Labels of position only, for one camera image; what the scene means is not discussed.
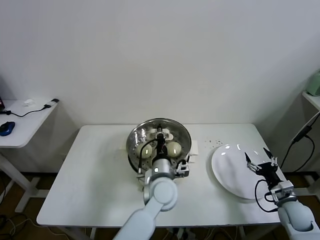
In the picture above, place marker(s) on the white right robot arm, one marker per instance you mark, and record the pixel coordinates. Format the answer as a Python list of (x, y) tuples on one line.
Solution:
[(295, 215)]

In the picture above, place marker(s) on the white side shelf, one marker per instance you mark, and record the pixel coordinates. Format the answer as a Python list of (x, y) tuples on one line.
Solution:
[(312, 100)]

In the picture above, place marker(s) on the blue computer mouse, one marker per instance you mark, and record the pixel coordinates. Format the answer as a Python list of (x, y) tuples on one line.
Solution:
[(7, 128)]

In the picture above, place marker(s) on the stainless steel steamer basket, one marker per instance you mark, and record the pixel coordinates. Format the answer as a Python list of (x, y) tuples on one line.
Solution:
[(194, 146)]

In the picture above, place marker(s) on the small white desk object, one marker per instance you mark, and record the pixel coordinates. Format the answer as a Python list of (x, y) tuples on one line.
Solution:
[(29, 102)]

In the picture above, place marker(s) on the white steamed baozi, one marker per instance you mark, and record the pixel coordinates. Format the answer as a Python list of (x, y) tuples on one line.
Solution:
[(173, 149), (146, 152)]

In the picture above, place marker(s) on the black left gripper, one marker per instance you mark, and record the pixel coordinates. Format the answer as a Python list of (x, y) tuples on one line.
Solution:
[(161, 147)]

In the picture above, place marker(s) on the white round plate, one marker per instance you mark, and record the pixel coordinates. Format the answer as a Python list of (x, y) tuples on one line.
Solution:
[(230, 170)]

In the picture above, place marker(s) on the white side desk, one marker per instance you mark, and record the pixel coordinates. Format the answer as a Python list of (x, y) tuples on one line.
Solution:
[(22, 130)]

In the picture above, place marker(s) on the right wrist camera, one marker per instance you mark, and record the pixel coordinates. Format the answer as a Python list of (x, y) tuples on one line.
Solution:
[(283, 190)]

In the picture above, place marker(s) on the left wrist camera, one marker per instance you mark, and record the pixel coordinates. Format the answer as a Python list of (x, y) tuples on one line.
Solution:
[(183, 171)]

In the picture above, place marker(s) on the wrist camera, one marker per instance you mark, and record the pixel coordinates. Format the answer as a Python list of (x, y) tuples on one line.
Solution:
[(183, 171), (283, 190)]

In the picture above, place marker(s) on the glass pot lid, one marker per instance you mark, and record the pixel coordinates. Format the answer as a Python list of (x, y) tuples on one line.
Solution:
[(140, 135)]

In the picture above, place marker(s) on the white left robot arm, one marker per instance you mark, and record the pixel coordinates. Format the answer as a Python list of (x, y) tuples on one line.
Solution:
[(162, 195)]

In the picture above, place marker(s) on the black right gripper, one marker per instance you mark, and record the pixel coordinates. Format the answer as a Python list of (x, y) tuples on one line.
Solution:
[(270, 172)]

